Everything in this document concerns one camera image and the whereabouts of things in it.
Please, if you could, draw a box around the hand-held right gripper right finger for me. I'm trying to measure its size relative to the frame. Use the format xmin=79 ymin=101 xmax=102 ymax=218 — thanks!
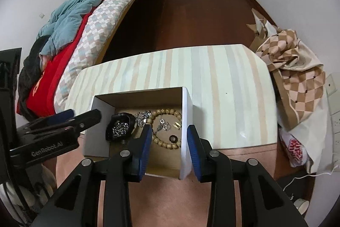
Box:
xmin=186 ymin=124 xmax=303 ymax=227

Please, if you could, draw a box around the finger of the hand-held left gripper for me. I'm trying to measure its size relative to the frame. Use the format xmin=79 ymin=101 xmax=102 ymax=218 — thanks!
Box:
xmin=27 ymin=109 xmax=75 ymax=132
xmin=62 ymin=109 xmax=103 ymax=137

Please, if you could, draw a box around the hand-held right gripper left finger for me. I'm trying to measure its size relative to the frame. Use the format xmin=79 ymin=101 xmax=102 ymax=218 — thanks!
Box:
xmin=32 ymin=124 xmax=153 ymax=227

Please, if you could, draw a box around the silver pendant necklace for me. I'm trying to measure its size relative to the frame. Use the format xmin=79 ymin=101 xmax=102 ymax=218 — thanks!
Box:
xmin=153 ymin=117 xmax=172 ymax=134

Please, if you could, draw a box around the thick silver chain bracelet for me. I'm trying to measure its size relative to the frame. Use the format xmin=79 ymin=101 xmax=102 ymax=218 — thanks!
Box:
xmin=113 ymin=122 xmax=130 ymax=136

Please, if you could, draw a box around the thin silver chain bracelet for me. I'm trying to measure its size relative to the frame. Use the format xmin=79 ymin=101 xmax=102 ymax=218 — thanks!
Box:
xmin=135 ymin=110 xmax=152 ymax=127

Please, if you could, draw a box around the white cardboard box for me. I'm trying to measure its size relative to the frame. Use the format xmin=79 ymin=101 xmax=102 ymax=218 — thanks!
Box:
xmin=84 ymin=87 xmax=200 ymax=180

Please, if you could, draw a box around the wooden bead bracelet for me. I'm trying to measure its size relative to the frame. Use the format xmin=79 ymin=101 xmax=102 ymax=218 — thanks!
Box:
xmin=145 ymin=108 xmax=184 ymax=150

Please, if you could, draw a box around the bed with red blanket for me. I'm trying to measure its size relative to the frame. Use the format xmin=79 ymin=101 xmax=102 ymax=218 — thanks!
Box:
xmin=16 ymin=0 xmax=141 ymax=117

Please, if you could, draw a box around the dark cloth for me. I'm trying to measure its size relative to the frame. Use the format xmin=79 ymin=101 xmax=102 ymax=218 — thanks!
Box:
xmin=17 ymin=36 xmax=51 ymax=110

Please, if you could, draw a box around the table with pink striped cloth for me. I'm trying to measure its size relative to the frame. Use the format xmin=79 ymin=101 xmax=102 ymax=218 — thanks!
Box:
xmin=42 ymin=43 xmax=279 ymax=227

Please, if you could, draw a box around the teal quilt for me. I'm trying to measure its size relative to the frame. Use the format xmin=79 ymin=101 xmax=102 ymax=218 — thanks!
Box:
xmin=36 ymin=0 xmax=156 ymax=56

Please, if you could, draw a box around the checkered quilt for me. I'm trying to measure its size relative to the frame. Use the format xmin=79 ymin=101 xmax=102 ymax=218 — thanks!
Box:
xmin=53 ymin=0 xmax=154 ymax=113

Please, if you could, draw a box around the white bag with red print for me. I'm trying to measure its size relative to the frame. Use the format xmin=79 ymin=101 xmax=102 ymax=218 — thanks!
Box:
xmin=279 ymin=127 xmax=314 ymax=167

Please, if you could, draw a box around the beige checkered cloth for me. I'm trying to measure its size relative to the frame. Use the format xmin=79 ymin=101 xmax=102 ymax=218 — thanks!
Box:
xmin=247 ymin=7 xmax=326 ymax=129

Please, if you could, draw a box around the white cloth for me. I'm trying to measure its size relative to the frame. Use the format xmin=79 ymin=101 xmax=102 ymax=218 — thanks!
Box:
xmin=289 ymin=38 xmax=332 ymax=174

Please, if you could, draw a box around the white power strip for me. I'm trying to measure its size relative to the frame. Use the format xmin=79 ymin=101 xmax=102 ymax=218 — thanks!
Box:
xmin=325 ymin=74 xmax=340 ymax=137

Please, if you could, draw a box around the white cable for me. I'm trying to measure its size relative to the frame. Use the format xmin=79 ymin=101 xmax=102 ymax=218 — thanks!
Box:
xmin=282 ymin=167 xmax=340 ymax=190

